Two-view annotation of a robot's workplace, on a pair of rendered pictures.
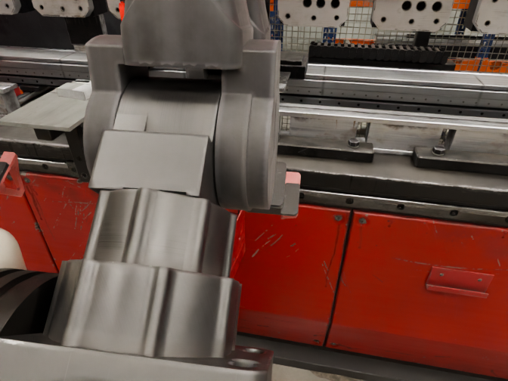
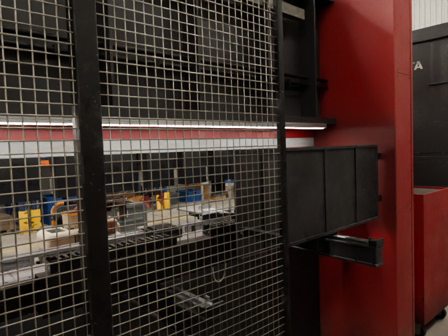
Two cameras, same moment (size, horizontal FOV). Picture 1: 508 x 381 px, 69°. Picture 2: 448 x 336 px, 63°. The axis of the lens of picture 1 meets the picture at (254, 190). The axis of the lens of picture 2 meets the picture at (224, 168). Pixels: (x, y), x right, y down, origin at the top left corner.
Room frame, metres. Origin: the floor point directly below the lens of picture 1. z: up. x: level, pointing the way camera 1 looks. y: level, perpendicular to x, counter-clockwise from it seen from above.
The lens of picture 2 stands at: (2.29, -1.12, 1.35)
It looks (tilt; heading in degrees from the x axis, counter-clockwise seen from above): 3 degrees down; 128
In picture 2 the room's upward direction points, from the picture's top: 2 degrees counter-clockwise
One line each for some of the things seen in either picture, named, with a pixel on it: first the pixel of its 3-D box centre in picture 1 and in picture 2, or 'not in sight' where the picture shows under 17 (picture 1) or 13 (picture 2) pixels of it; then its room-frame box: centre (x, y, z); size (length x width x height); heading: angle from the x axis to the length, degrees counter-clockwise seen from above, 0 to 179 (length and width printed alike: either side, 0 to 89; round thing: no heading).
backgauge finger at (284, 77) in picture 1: (283, 72); (153, 229); (1.08, -0.09, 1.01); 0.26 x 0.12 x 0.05; 169
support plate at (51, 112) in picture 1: (68, 103); (202, 209); (0.87, 0.46, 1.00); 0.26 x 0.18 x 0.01; 169
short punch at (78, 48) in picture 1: (88, 34); (217, 188); (1.02, 0.43, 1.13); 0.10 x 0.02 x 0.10; 79
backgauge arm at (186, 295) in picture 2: not in sight; (161, 295); (1.27, -0.23, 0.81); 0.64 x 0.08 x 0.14; 169
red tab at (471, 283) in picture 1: (459, 282); not in sight; (0.66, -0.54, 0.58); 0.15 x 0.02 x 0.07; 79
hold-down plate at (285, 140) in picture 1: (312, 147); not in sight; (0.84, -0.15, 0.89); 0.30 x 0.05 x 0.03; 79
